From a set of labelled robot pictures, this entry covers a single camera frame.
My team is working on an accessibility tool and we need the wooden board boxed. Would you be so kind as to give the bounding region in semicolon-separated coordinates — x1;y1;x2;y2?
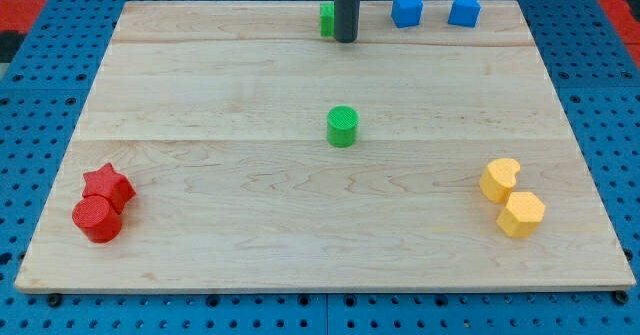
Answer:
15;0;636;294

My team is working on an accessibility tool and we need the yellow heart block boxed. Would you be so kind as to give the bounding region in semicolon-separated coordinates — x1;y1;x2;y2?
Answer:
479;158;521;204

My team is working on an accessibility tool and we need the green cylinder block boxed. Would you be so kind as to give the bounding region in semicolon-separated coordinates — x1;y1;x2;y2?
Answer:
326;105;359;148

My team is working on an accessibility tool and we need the yellow hexagon block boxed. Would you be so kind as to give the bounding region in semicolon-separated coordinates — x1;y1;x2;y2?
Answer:
496;192;546;238

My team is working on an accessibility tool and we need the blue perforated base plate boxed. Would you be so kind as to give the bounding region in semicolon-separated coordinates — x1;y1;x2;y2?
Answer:
1;0;639;334

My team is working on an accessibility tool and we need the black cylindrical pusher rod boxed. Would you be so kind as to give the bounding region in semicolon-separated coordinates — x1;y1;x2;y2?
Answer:
334;0;360;43

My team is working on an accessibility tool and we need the red cylinder block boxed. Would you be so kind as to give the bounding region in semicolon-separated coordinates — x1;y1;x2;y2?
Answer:
72;195;122;243

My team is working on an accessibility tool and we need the blue pentagon block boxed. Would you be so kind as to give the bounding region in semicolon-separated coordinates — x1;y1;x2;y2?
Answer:
448;0;482;28

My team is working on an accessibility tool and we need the green star block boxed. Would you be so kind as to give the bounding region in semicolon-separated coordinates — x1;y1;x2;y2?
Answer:
319;2;334;37

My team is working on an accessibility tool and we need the blue cube block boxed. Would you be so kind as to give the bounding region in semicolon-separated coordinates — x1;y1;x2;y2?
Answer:
391;0;423;28

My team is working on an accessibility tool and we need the red star block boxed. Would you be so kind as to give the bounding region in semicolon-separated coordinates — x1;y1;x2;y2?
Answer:
82;163;136;214

